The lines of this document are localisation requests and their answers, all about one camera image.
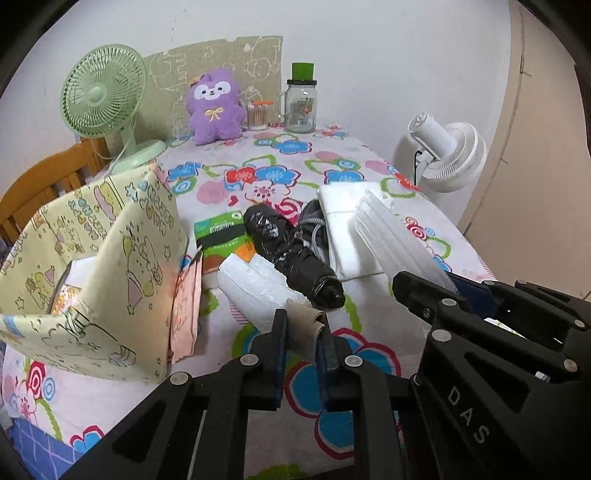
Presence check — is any beige small cloth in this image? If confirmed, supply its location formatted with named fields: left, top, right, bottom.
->
left=286, top=300, right=325, bottom=365

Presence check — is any white tissue pack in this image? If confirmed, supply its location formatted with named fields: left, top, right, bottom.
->
left=318, top=181, right=384, bottom=281

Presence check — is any white plastic bag pack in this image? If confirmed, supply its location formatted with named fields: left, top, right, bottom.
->
left=217, top=253, right=311, bottom=334

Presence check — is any clear plastic pack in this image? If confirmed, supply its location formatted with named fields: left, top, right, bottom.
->
left=355, top=189, right=458, bottom=293

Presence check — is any black plastic bundle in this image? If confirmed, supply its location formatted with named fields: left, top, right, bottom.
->
left=243, top=203, right=346, bottom=310

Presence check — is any green tissue pack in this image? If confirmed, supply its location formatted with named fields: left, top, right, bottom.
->
left=193, top=210, right=256, bottom=290

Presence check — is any yellow cartoon fabric storage box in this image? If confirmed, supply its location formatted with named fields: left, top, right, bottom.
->
left=1, top=164, right=188, bottom=383

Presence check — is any yellow cartoon tissue pack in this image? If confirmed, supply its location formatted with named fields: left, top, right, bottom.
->
left=49, top=283, right=82, bottom=315

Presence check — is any pink paper bag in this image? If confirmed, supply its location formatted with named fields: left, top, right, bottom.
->
left=168, top=247, right=202, bottom=364

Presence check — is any floral tablecloth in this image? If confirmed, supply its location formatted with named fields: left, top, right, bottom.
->
left=3, top=128, right=491, bottom=479

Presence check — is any white desk fan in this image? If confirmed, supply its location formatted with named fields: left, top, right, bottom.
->
left=408, top=112, right=488, bottom=193

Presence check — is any glass jar green lid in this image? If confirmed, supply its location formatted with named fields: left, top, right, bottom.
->
left=277, top=62, right=318, bottom=134

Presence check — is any toothpick jar orange lid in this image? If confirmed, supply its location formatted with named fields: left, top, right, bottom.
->
left=246, top=100, right=273, bottom=131

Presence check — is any wooden chair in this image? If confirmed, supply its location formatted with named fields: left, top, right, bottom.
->
left=0, top=138, right=108, bottom=244

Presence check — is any purple plush toy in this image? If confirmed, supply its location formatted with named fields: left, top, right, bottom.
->
left=185, top=68, right=246, bottom=146

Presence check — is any beige patterned cardboard panel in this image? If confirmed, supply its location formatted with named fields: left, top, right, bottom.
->
left=135, top=36, right=283, bottom=142

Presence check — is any green desk fan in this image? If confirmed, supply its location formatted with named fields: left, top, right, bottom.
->
left=60, top=44, right=166, bottom=174

